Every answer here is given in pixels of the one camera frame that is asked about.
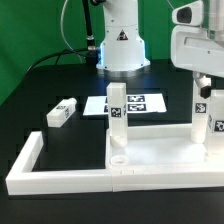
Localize white U-shaped frame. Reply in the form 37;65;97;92
6;131;224;195

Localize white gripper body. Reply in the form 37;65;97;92
171;0;224;78

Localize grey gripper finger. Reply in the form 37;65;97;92
193;72;211;99

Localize grey looping cable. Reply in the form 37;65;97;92
59;0;84;64

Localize AprilTag marker sheet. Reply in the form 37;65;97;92
83;93;167;116

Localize black cables on table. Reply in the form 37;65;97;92
25;48;90;75

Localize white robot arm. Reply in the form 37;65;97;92
96;0;224;91

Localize white desk top tray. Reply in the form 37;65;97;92
105;123;224;168

